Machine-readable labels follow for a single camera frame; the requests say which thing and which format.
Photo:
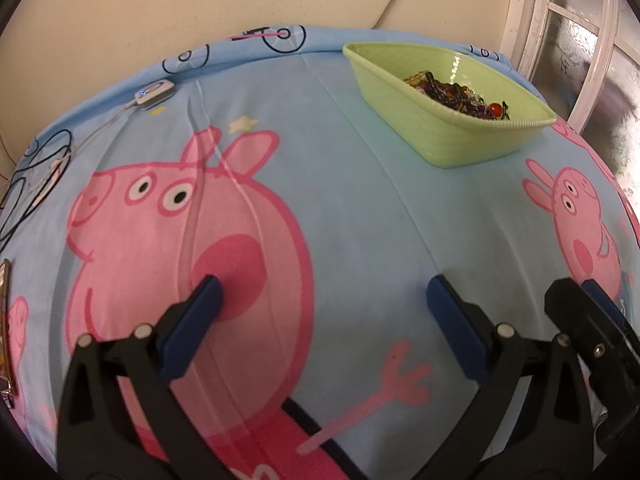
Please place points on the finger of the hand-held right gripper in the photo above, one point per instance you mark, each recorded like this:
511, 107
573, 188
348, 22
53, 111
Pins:
590, 330

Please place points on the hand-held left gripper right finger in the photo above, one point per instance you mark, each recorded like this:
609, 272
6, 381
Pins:
457, 330

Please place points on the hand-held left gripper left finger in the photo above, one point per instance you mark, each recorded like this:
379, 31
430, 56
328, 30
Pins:
192, 330

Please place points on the green plastic basket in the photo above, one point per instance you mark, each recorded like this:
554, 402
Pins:
450, 130

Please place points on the pile of dark bead jewelry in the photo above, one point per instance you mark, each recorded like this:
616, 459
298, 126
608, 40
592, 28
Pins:
455, 95

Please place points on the cartoon pig printed blanket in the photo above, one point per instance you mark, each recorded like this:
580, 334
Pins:
350, 210

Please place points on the colourful striped strip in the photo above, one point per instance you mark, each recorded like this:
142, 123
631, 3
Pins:
6, 330

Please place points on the small white device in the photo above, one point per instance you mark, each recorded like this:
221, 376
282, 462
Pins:
156, 94

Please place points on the white framed glass door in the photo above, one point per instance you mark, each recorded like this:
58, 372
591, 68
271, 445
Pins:
530, 10

